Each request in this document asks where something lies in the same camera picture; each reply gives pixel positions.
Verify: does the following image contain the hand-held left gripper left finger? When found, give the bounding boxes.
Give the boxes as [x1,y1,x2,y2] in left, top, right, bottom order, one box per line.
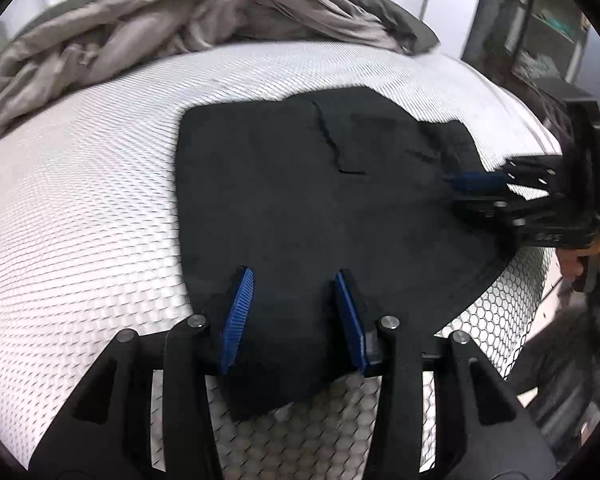
[27,266,256,480]

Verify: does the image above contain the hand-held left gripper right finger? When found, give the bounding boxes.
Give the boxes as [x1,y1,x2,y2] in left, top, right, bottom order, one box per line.
[332,269,561,480]

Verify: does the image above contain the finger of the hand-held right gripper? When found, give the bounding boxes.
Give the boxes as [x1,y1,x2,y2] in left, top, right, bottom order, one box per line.
[452,195,556,233]
[445,156,568,196]

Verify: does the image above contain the black pants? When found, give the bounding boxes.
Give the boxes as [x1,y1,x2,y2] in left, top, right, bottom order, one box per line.
[177,85,513,422]

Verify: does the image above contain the person's right hand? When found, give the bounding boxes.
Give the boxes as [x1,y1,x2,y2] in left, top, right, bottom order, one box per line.
[555,237,600,283]

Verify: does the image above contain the metal storage shelf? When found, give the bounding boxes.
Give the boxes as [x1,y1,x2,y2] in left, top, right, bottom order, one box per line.
[500,0,591,86]

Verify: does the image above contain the person's dark clothing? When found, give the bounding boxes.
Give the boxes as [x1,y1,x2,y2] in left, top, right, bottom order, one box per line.
[505,305,600,461]

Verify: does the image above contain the white honeycomb bed mattress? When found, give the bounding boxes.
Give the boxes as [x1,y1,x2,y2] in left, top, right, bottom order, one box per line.
[0,42,566,480]

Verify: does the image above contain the grey duvet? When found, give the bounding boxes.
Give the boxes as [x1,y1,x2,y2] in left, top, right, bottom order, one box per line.
[0,0,441,133]

